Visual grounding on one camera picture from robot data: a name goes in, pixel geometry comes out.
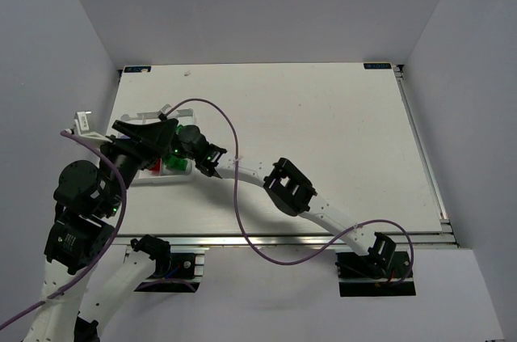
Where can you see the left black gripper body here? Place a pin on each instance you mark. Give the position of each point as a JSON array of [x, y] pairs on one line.
[[132, 142]]

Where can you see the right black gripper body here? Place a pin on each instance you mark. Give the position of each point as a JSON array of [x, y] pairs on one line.
[[169, 132]]

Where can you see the green square lego brick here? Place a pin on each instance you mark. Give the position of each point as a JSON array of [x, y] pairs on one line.
[[174, 163]]

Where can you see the purple red flower lego figure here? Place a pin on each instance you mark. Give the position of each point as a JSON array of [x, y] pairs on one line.
[[153, 166]]

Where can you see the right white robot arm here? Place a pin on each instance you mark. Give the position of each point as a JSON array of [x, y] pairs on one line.
[[292, 193]]

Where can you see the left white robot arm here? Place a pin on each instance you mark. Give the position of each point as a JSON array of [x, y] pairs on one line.
[[74, 246]]

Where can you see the white divided sorting tray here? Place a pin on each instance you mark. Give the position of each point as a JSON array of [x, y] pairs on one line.
[[144, 177]]

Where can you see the left blue table sticker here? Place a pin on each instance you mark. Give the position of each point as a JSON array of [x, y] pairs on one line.
[[137, 69]]

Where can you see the blue table sticker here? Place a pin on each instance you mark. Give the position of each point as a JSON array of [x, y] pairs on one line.
[[137, 69], [377, 66]]

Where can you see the right blue table sticker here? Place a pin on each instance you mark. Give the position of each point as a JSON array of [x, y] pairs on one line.
[[377, 66]]

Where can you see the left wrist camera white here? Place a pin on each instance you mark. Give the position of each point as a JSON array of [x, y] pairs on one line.
[[84, 128]]

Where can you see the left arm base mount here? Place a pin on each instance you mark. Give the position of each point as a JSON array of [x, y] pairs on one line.
[[173, 272]]

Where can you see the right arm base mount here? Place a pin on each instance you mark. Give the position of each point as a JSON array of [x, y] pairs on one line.
[[357, 280]]

